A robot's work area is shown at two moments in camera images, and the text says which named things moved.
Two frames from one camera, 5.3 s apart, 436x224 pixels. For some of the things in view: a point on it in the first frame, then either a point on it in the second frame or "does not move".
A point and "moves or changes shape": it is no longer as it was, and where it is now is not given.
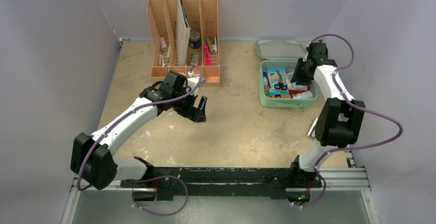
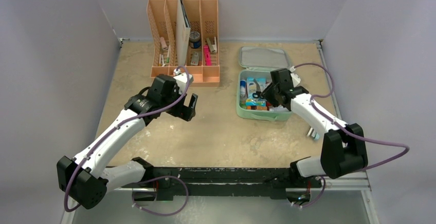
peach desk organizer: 202,14 does not move
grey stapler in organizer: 213,48 does not move
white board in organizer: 182,33 does not move
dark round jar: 195,39 does not move
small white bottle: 308,94 moves or changes shape
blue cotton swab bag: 278,81 moves or changes shape
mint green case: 273,51 moves or changes shape
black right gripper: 299,74 to 272,94
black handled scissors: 280,85 moves or changes shape
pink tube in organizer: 164,45 does not move
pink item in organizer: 207,55 does not move
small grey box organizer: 195,58 does not move
